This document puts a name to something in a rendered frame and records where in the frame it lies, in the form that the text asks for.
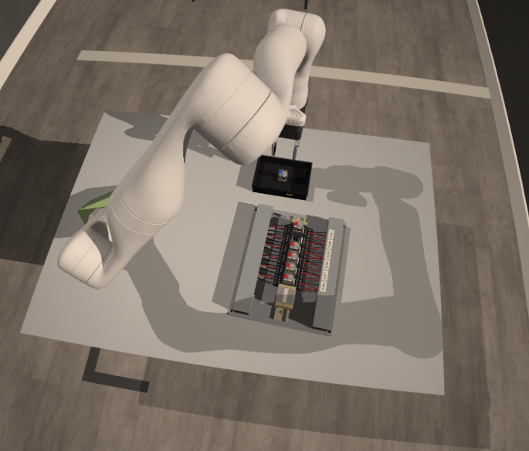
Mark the grey relay with red button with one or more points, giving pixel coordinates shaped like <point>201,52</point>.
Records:
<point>290,267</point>
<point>298,226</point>
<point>292,256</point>
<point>294,246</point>
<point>288,278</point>

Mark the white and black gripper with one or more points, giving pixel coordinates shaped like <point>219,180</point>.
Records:
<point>295,121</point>

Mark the black parts tray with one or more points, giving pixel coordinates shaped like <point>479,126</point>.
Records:
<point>266,175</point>

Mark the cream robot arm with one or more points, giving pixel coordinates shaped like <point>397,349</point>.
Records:
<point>233,109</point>

